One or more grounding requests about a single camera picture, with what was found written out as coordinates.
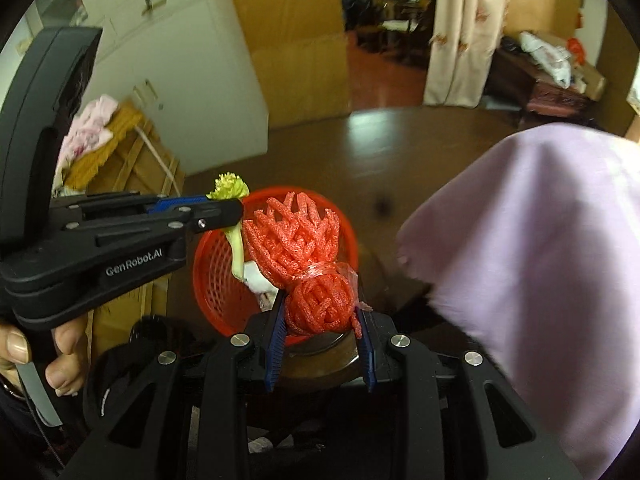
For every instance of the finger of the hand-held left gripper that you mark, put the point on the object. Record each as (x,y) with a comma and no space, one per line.
(180,203)
(215,215)

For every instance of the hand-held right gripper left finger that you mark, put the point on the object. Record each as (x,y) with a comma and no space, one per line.
(277,345)

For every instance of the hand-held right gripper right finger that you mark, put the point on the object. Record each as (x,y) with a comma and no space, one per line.
(369,355)

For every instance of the yellow-green vegetable stem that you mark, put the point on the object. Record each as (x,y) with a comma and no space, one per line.
(239,252)

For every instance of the red plastic basket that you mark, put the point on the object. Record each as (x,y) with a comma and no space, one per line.
(215,280)

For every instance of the red foam net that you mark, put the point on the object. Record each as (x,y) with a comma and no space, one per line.
(300,255)

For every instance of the person's left hand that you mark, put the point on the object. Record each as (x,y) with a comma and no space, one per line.
(67,350)

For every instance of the yellow knitted cloth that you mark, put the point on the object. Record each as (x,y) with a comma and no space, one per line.
(112,145)

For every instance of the pink cloth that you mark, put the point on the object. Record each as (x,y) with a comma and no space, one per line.
(92,125)

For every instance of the white cabinet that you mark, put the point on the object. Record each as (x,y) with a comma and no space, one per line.
(200,60)

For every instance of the purple printed tablecloth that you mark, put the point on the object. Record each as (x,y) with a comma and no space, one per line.
(525,260)

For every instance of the brown wooden door panel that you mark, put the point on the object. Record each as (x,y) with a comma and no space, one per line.
(290,35)

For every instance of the dark wooden chair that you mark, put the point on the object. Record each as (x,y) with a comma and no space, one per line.
(395,25)

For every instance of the floral cream curtain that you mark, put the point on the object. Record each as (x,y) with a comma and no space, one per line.
(465,35)

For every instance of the low dark wooden cabinet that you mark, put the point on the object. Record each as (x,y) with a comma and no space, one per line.
(540,95)

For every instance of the white plastic bag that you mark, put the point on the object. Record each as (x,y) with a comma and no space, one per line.
(547,55)

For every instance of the cardboard box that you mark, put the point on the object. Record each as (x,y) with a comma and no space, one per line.
(592,82)

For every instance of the red plastic bag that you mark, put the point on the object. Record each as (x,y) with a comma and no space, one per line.
(576,47)

